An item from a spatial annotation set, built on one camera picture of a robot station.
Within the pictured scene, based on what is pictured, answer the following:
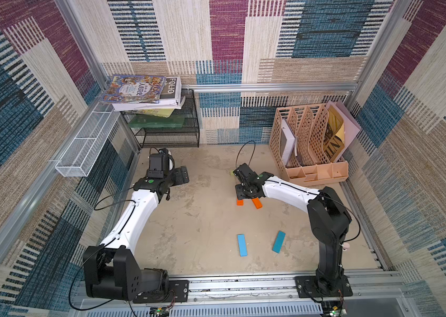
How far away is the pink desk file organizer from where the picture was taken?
1.00m

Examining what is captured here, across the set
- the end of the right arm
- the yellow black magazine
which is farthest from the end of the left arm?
the yellow black magazine

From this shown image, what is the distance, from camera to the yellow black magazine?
96cm
